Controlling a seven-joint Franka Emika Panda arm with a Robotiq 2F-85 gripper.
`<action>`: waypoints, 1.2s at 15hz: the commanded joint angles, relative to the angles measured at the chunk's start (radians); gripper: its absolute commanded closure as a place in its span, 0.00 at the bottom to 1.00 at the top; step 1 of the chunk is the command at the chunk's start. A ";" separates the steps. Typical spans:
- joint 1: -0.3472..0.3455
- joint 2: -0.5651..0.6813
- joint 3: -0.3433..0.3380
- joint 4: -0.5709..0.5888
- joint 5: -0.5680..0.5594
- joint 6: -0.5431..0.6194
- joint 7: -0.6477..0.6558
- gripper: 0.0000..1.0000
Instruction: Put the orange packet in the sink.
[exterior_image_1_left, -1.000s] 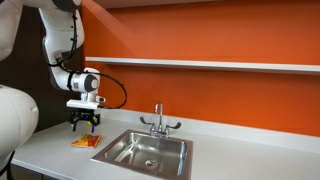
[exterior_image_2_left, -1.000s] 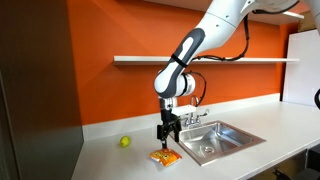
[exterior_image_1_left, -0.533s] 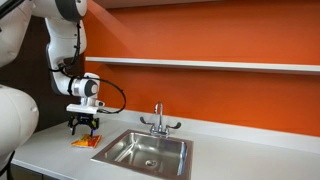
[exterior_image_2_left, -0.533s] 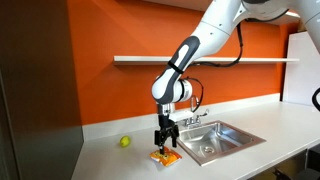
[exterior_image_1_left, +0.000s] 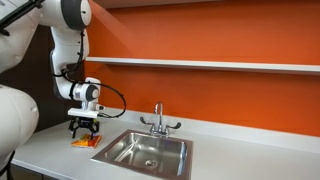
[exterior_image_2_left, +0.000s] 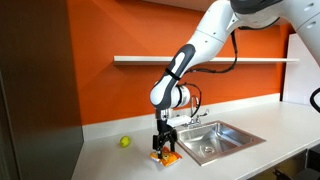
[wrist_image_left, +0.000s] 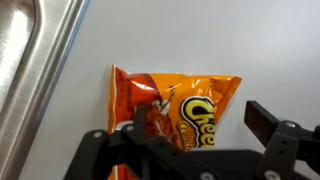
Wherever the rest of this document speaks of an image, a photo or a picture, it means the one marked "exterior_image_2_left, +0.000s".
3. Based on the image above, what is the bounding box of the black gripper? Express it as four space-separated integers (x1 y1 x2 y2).
152 120 177 159

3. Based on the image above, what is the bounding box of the orange Cheetos chip packet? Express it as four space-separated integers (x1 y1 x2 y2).
149 146 182 167

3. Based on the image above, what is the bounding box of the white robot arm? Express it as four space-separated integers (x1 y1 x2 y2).
150 0 320 157

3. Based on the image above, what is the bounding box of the chrome sink faucet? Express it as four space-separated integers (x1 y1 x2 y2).
185 95 209 127

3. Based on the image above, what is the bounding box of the stainless steel sink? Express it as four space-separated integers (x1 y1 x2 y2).
177 121 264 166

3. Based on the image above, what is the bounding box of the yellow-green tennis ball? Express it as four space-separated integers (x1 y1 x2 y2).
119 136 131 147

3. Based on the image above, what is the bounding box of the dark grey cabinet panel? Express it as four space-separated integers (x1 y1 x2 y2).
0 0 83 180

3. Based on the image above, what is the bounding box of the black chair under counter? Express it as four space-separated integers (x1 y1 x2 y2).
273 144 320 180

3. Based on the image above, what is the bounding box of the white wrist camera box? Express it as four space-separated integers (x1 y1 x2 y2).
167 115 191 127

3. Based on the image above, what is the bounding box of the white wall shelf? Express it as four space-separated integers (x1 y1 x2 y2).
114 56 299 65

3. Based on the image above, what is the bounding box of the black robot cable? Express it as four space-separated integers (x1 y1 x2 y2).
181 29 239 118

